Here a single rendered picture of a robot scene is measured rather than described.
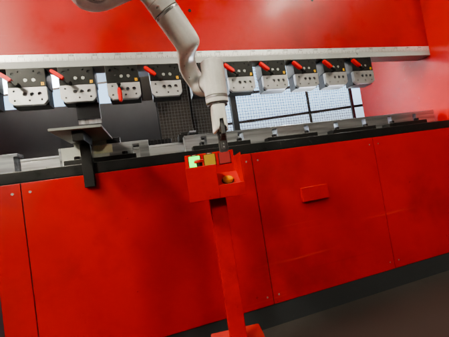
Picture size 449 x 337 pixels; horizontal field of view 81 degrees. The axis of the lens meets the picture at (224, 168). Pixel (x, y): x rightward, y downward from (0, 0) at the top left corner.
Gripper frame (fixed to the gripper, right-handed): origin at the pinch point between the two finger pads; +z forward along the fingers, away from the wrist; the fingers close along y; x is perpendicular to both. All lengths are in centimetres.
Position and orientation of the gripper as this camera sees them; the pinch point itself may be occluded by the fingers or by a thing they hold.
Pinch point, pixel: (223, 146)
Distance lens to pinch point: 97.9
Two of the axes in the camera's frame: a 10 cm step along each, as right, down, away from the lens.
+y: 1.3, 0.3, -9.9
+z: 1.4, 9.9, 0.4
